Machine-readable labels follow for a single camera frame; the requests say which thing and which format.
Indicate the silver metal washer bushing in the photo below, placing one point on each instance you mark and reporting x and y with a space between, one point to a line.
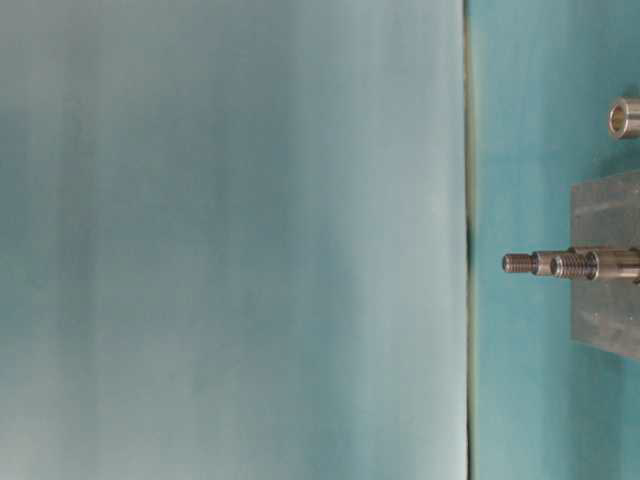
624 118

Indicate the far threaded steel shaft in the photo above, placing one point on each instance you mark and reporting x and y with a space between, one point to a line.
536 263

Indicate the threaded steel shaft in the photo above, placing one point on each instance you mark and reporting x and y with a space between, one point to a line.
597 265
536 263

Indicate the near threaded steel shaft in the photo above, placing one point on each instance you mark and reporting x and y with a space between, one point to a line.
597 265

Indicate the grey metal base plate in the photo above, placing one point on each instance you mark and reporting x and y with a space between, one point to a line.
605 212

